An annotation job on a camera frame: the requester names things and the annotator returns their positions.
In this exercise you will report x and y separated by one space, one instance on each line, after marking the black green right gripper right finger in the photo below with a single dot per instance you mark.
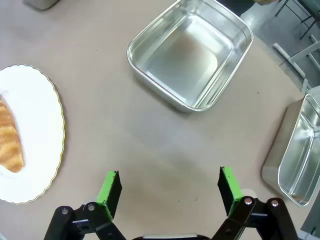
231 187

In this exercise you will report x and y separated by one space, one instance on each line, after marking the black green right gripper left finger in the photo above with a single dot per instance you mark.
109 192

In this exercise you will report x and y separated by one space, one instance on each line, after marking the deep silver metal container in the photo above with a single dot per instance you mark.
297 155

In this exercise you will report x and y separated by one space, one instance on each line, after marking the rectangular silver metal container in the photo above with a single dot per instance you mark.
190 53

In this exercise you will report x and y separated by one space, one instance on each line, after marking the grey container corner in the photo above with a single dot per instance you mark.
41 3

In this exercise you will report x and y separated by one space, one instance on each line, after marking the white scalloped gold-rimmed plate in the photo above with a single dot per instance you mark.
37 135

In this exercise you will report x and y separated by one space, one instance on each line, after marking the golden brown croissant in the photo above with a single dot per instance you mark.
8 140

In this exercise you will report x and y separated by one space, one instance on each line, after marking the white metal frame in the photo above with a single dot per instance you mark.
297 58

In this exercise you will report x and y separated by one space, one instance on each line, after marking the black metal chair frame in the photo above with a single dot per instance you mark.
303 15

